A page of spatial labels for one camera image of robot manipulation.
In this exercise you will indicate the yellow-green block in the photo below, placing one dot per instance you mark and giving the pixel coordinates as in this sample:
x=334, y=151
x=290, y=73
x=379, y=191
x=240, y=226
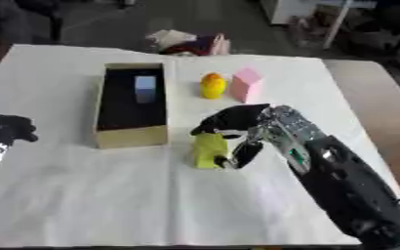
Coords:
x=210, y=150

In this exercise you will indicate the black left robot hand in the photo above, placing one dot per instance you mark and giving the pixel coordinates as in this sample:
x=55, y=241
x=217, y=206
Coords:
x=7, y=127

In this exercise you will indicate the tan cardboard box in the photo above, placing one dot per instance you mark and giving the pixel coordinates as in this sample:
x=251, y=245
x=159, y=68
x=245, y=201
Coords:
x=132, y=105

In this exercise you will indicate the pink house-shaped block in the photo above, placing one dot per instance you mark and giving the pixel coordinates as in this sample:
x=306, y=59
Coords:
x=246, y=85

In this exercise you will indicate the white pole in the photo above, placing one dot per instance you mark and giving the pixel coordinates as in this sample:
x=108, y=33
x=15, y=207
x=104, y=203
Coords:
x=337, y=27

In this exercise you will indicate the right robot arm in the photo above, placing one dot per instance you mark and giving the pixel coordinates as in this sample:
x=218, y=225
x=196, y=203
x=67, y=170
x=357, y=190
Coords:
x=334, y=169

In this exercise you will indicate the light blue block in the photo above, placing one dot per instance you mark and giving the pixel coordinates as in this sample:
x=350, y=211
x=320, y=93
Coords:
x=145, y=89

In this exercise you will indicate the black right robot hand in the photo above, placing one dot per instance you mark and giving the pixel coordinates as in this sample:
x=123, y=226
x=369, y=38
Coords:
x=236, y=117

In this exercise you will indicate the yellow orange toy fruit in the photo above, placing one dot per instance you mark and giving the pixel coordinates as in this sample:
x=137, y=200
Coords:
x=213, y=85

